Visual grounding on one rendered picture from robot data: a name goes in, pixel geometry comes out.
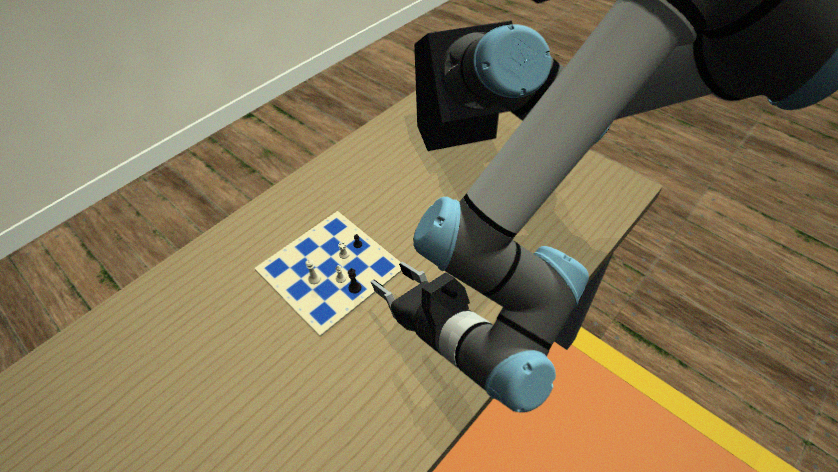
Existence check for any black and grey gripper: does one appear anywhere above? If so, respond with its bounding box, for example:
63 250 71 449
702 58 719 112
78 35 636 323
371 262 491 369

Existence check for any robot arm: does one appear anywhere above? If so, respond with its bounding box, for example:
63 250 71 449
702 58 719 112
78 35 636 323
413 0 838 413

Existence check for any blue and cream chessboard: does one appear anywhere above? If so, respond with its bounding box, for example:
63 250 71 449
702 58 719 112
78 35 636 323
255 211 402 337

